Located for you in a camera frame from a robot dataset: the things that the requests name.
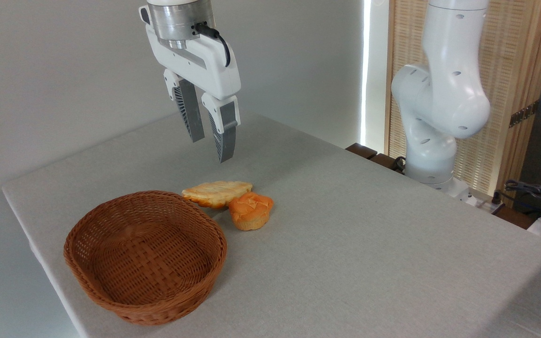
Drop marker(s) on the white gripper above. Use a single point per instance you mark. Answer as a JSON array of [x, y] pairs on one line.
[[204, 65]]

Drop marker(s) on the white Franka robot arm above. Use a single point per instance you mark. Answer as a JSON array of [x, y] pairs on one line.
[[449, 94]]

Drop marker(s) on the flat pale braided bread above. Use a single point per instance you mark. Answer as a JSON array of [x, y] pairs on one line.
[[216, 192]]

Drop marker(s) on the round orange bread bun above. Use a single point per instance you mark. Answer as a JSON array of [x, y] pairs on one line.
[[251, 211]]

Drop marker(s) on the brown woven wicker basket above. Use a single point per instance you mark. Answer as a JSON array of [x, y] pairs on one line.
[[148, 263]]

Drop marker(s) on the grey tablecloth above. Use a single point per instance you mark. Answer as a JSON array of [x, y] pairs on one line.
[[369, 253]]

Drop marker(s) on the dark metal screen hinge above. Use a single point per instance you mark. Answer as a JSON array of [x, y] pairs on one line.
[[523, 114]]

